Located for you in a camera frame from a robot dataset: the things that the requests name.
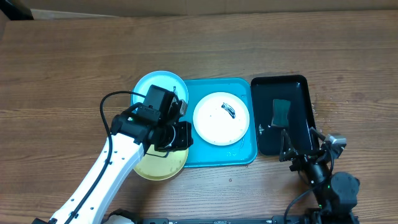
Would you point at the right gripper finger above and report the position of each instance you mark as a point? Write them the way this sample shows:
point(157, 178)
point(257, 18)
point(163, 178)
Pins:
point(287, 151)
point(316, 135)

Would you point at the teal plastic tray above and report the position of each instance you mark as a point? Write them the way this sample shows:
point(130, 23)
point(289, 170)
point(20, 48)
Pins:
point(204, 154)

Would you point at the black plastic tray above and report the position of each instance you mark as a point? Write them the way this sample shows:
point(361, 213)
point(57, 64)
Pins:
point(293, 88)

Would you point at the green scrubbing sponge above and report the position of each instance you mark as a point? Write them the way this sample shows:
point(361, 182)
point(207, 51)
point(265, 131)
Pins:
point(280, 114)

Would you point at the dark object top left corner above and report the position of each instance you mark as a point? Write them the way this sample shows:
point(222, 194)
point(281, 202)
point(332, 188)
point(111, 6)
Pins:
point(15, 10)

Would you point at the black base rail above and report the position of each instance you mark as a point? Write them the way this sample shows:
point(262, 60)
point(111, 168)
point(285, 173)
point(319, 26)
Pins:
point(121, 216)

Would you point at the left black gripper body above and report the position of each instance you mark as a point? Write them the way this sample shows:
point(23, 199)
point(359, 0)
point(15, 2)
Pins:
point(175, 135)

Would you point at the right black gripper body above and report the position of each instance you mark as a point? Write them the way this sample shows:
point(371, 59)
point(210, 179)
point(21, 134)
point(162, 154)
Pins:
point(304, 158)

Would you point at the light blue plate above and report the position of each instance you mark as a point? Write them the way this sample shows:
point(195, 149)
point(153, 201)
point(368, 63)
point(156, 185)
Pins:
point(166, 80)

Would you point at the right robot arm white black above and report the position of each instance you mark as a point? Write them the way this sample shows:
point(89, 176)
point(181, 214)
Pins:
point(336, 193)

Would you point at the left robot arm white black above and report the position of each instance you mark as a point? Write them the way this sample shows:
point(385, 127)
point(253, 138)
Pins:
point(131, 137)

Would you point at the white plate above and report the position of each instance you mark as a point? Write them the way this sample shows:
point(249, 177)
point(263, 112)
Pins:
point(221, 118)

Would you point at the yellow plate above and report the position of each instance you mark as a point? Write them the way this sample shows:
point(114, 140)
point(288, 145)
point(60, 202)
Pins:
point(154, 166)

